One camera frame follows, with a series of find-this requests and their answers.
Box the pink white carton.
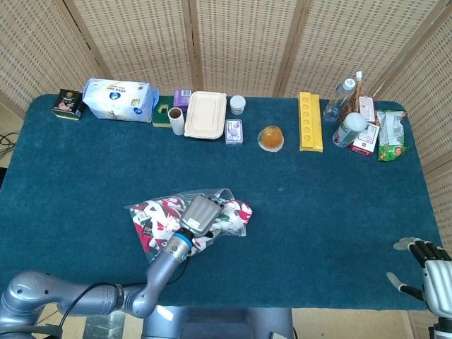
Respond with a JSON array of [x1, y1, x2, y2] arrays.
[[358, 95, 377, 124]]

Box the teal table carpet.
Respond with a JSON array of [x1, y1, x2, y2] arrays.
[[0, 93, 452, 311]]

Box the clear bag with patterned cloth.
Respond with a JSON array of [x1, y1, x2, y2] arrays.
[[124, 188, 254, 264]]

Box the small purple box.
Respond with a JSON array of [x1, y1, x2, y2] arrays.
[[172, 89, 194, 113]]

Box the blue white tissue pack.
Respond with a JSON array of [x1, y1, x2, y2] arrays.
[[82, 78, 160, 124]]

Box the white roll with cardboard core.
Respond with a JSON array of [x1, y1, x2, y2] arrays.
[[167, 107, 186, 136]]

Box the black floor cables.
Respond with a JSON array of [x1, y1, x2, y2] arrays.
[[0, 131, 20, 156]]

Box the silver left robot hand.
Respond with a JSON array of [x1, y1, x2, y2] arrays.
[[179, 194, 227, 238]]

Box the small white lidded jar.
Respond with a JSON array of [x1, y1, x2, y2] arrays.
[[230, 95, 246, 116]]

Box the green snack bag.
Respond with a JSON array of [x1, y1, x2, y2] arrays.
[[376, 109, 409, 162]]

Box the beige lidded lunch box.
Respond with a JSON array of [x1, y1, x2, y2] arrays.
[[183, 90, 228, 141]]

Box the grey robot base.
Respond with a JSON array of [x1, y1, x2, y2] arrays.
[[141, 305, 296, 339]]

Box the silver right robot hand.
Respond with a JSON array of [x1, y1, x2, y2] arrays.
[[386, 237, 452, 317]]

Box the white green cylindrical can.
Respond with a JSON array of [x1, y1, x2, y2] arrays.
[[332, 112, 368, 148]]

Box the orange jelly cup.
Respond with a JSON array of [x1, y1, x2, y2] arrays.
[[256, 124, 285, 153]]

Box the yellow holed tray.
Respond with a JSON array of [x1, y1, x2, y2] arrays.
[[298, 91, 324, 153]]

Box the brown bottle with white cap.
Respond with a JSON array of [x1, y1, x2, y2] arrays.
[[339, 71, 364, 124]]

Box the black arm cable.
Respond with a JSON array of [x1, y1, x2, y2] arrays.
[[58, 252, 194, 328]]

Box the yellow green sponge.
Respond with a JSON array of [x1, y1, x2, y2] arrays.
[[152, 102, 176, 129]]

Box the dark rectangular tin can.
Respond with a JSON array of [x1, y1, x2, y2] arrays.
[[51, 88, 85, 121]]

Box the clear purple plastic case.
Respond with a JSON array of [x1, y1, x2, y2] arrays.
[[225, 119, 244, 145]]

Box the woven folding screen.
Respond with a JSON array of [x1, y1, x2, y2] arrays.
[[0, 0, 452, 248]]

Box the clear water bottle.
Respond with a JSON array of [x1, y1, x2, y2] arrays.
[[322, 78, 356, 123]]

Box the red white carton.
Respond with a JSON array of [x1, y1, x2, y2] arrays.
[[350, 122, 381, 157]]

